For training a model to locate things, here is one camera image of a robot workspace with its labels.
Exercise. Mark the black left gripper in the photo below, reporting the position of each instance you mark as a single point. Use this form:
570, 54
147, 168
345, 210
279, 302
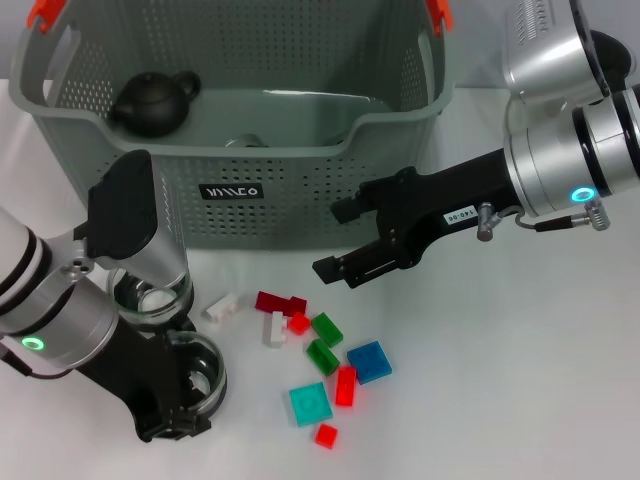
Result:
145, 380

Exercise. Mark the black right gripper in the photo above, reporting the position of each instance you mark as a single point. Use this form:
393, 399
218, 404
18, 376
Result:
440, 210

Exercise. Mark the grey perforated plastic storage bin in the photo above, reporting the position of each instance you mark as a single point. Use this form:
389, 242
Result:
300, 200

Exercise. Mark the green toy brick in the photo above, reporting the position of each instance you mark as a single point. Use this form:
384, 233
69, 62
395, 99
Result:
322, 356
327, 330

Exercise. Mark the small red toy brick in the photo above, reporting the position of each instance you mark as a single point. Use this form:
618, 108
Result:
326, 435
299, 324

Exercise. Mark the dark red toy brick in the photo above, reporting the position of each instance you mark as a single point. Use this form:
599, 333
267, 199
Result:
270, 301

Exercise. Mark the white toy brick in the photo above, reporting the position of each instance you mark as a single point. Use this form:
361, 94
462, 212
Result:
222, 307
274, 332

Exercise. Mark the blue square toy brick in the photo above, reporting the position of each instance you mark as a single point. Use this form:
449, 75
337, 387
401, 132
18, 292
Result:
369, 362

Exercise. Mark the teal square toy brick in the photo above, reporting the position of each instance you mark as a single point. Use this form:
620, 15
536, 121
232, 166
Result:
310, 404

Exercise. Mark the long red toy brick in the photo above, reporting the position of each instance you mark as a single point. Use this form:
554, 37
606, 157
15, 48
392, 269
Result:
345, 386

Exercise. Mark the black clay teapot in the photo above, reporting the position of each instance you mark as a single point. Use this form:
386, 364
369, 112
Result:
150, 105

